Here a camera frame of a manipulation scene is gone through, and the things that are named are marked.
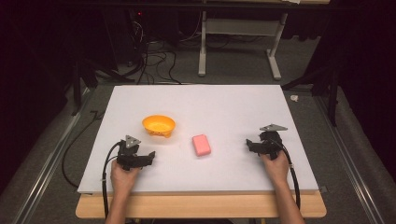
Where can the person's right hand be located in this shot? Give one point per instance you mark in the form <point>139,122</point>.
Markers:
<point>275,169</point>

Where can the orange plastic bowl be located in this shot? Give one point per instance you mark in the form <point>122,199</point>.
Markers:
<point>158,125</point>

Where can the black metal stand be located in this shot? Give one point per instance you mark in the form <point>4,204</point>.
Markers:
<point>332,93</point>
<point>77,90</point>

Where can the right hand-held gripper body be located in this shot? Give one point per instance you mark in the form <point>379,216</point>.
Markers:
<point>271,141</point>

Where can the aluminium floor rail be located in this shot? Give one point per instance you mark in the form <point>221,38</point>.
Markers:
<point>46,168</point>
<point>351,174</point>

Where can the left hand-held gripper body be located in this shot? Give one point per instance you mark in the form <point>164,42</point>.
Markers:
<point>128,157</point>

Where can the white metal stand frame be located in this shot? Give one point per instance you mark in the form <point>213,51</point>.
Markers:
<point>203,46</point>

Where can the crumpled white paper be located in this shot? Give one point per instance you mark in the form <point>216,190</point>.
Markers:
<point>294,98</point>

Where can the pink soap bar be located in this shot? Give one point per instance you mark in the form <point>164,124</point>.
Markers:
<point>201,145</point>

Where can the dark computer tower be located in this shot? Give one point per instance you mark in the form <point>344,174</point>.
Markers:
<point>127,37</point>

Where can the person's left hand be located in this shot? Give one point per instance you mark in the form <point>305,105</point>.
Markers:
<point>123,179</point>

